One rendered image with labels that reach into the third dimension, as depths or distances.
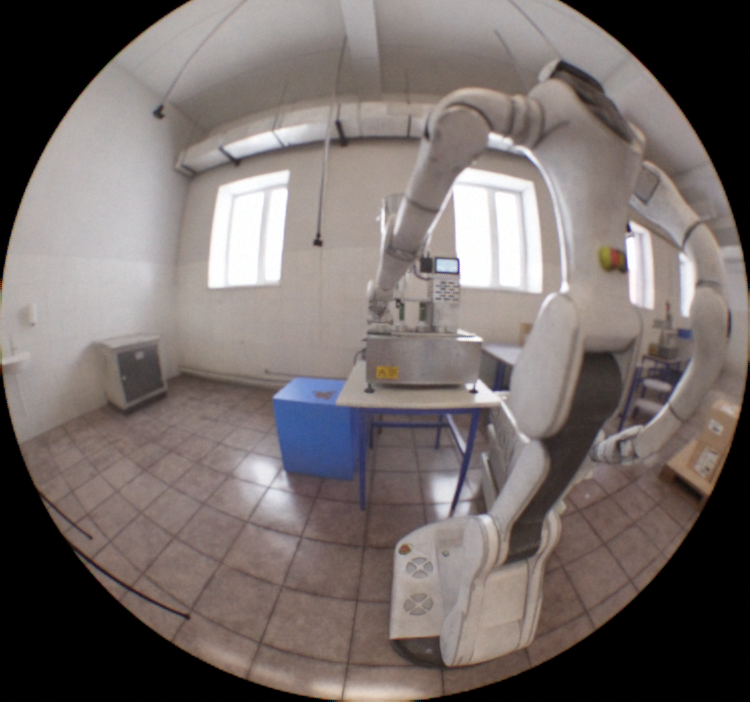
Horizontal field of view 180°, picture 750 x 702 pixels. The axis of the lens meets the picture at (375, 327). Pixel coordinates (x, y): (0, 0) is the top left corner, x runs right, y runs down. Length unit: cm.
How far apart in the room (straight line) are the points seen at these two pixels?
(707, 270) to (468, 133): 47
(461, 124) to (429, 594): 113
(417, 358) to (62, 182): 403
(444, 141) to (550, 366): 35
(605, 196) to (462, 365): 103
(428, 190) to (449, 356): 91
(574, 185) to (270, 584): 158
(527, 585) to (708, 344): 68
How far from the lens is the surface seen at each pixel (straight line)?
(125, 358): 309
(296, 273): 302
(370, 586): 129
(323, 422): 150
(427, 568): 95
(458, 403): 114
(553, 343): 36
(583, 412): 42
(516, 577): 80
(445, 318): 139
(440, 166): 40
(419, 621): 98
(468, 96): 40
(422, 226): 46
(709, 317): 52
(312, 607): 127
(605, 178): 41
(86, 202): 377
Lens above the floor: 120
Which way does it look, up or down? 7 degrees down
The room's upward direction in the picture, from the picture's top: 1 degrees clockwise
